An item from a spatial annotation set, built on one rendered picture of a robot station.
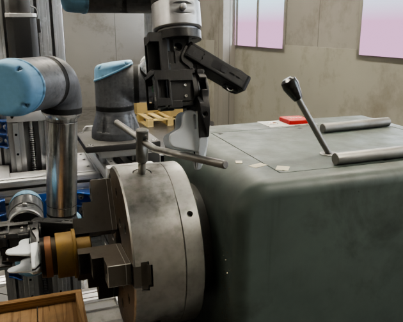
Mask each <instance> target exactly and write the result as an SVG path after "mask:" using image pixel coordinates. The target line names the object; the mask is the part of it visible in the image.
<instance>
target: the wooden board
mask: <svg viewBox="0 0 403 322"><path fill-rule="evenodd" d="M37 307H38V311H37ZM0 322H88V319H87V316H86V310H85V306H84V300H83V294H82V291H81V289H75V290H71V291H63V292H59V293H51V294H47V295H39V296H32V297H27V298H19V299H15V300H7V301H3V302H0Z"/></svg>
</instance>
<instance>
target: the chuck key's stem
mask: <svg viewBox="0 0 403 322"><path fill-rule="evenodd" d="M145 139H147V140H148V129H147V128H143V127H141V128H137V129H136V162H137V163H138V172H137V173H138V174H139V175H140V176H141V175H144V174H146V163H147V162H148V148H147V147H145V146H144V145H142V141H143V140H145Z"/></svg>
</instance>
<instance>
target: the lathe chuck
mask: <svg viewBox="0 0 403 322"><path fill-rule="evenodd" d="M136 170H138V164H132V165H118V166H112V167H111V168H110V170H109V171H110V176H111V185H112V190H113V199H114V205H115V214H116V223H117V224H118V227H119V230H120V231H116V232H115V234H108V240H109V245H110V244H117V243H121V245H122V247H123V248H124V250H125V252H126V254H127V256H128V258H129V260H130V262H131V264H132V266H133V267H139V266H141V263H143V262H148V264H149V265H151V274H152V285H149V289H143V290H142V288H141V287H134V285H133V284H130V285H126V286H118V306H119V309H120V313H121V315H122V319H123V322H152V321H154V320H156V319H165V320H166V321H165V322H178V321H179V320H180V318H181V317H182V314H183V311H184V306H185V302H186V287H187V272H186V252H185V245H184V235H183V230H182V223H181V219H180V212H179V209H178V204H177V199H176V197H175V193H174V189H173V186H172V184H171V181H170V178H169V176H168V174H167V172H166V170H165V169H164V167H163V166H162V165H161V164H160V163H158V162H154V163H146V170H147V171H150V172H151V175H149V176H147V177H138V176H135V175H133V172H134V171H136Z"/></svg>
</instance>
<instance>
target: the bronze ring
mask: <svg viewBox="0 0 403 322"><path fill-rule="evenodd" d="M39 246H40V260H41V267H42V278H50V277H54V275H58V278H59V279H60V278H65V277H73V276H75V278H79V262H78V255H77V250H78V249H82V248H88V247H92V244H91V238H90V235H82V236H75V231H74V228H73V229H70V231H67V232H62V233H54V237H50V236H44V237H43V238H39Z"/></svg>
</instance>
